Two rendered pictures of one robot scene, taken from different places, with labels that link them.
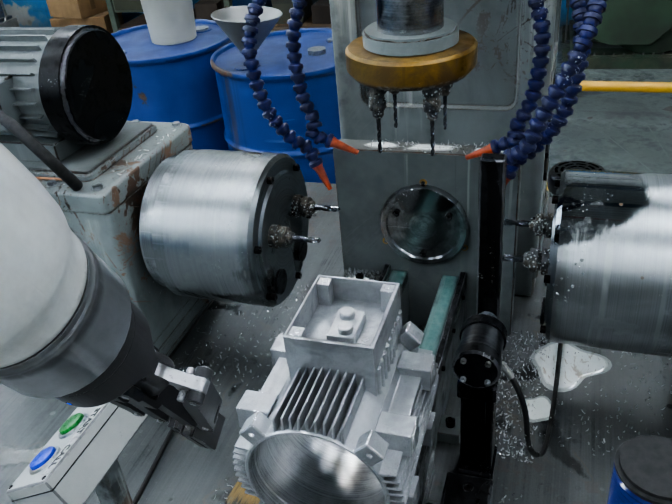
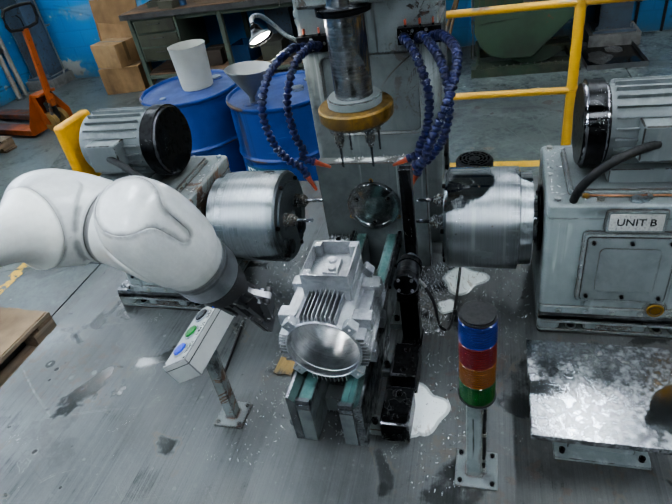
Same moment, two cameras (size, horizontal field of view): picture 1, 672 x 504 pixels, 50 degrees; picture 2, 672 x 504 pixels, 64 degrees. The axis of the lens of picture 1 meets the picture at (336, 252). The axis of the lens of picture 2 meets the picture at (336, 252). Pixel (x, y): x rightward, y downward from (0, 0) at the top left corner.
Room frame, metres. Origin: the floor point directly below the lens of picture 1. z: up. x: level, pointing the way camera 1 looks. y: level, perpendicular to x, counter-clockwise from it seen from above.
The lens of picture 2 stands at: (-0.26, 0.00, 1.79)
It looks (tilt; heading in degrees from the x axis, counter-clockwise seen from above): 35 degrees down; 359
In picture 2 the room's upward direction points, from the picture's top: 10 degrees counter-clockwise
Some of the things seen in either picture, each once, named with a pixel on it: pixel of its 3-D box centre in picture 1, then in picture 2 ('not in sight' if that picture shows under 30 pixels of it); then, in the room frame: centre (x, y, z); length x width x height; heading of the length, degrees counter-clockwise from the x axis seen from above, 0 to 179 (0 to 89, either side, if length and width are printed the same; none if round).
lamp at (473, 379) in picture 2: not in sight; (477, 366); (0.33, -0.21, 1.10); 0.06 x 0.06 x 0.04
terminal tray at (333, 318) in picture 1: (346, 334); (332, 271); (0.64, 0.00, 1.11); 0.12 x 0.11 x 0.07; 160
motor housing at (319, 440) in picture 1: (342, 419); (334, 316); (0.60, 0.01, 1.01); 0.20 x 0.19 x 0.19; 160
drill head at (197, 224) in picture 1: (204, 223); (243, 215); (1.06, 0.22, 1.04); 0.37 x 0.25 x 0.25; 69
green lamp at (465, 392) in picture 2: not in sight; (477, 384); (0.33, -0.21, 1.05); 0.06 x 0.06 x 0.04
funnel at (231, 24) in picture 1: (252, 46); (253, 89); (2.53, 0.22, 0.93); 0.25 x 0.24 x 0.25; 160
